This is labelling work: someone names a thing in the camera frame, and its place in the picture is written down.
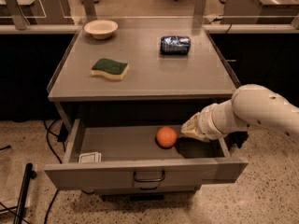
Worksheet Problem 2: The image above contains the blue soda can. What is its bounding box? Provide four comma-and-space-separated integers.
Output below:
160, 35, 191, 55

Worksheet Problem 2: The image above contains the grey background table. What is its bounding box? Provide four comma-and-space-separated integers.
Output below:
0, 0, 74, 24
221, 0, 299, 24

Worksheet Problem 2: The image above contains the orange fruit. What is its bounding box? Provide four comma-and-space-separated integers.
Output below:
156, 126, 178, 148

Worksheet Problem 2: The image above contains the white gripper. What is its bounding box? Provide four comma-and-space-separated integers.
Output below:
180, 104, 224, 142

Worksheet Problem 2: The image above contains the black cable on floor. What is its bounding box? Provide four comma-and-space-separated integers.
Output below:
42, 119, 67, 224

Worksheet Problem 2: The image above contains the white ceramic bowl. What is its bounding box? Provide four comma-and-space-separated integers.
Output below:
84, 20, 119, 40

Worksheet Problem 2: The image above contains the metal drawer handle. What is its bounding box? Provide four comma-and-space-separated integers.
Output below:
133, 171, 165, 183

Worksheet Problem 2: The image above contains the grey background table left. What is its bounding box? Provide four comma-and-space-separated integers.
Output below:
0, 0, 74, 24

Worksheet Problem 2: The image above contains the small white plastic container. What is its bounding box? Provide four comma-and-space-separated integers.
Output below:
78, 152, 102, 163

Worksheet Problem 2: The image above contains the black pole stand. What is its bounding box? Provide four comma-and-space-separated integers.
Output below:
13, 162, 36, 224

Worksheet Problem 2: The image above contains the grey background table right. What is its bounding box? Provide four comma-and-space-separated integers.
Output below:
221, 0, 299, 24

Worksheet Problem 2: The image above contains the open grey top drawer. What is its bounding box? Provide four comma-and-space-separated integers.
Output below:
45, 119, 248, 195

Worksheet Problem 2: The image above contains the black cloth behind cabinet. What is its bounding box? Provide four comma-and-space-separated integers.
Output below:
230, 132, 249, 148

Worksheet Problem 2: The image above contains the green and yellow sponge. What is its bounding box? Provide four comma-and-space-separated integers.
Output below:
91, 58, 129, 80

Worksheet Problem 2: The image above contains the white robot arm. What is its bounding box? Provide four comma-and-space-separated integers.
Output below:
180, 84, 299, 142

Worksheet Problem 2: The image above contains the grey metal cabinet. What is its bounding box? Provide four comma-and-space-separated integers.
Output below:
46, 16, 242, 133

